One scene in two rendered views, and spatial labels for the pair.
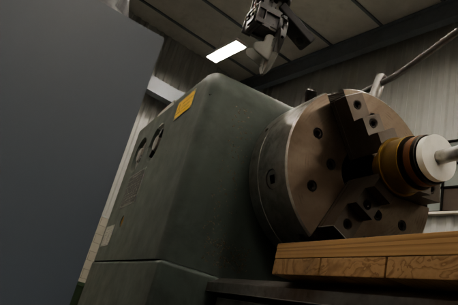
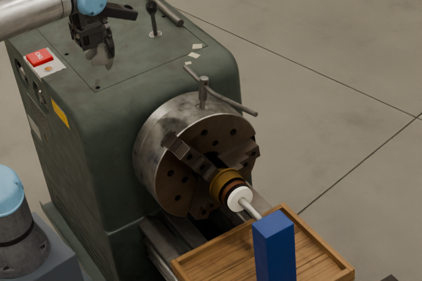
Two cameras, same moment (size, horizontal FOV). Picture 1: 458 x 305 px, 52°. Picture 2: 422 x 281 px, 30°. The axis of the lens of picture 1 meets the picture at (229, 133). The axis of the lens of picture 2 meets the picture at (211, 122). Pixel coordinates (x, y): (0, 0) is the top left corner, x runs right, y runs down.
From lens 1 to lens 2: 1.81 m
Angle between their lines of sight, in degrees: 60
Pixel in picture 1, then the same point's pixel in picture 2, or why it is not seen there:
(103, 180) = not seen: outside the picture
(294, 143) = (159, 189)
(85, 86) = not seen: outside the picture
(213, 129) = (99, 162)
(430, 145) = (234, 200)
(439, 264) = not seen: outside the picture
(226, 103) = (99, 142)
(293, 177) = (165, 204)
